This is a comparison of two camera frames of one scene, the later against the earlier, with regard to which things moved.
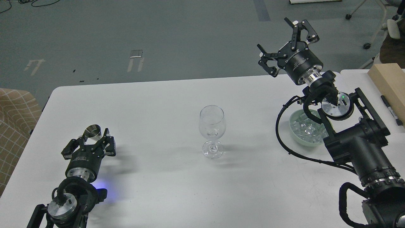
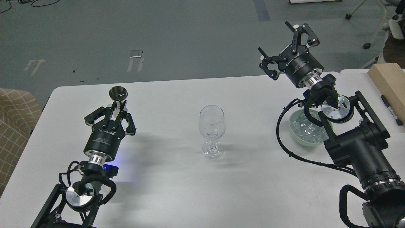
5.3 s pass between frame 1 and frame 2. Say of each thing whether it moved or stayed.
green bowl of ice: stayed
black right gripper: stayed
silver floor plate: stayed
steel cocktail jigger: moved
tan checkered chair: stayed
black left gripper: moved
